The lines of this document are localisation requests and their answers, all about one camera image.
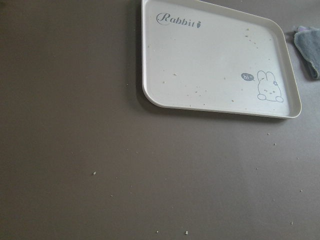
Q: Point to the cream rabbit tray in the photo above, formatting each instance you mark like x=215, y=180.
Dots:
x=202, y=56

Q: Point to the grey folded cloth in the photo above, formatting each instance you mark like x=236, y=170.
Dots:
x=307, y=42

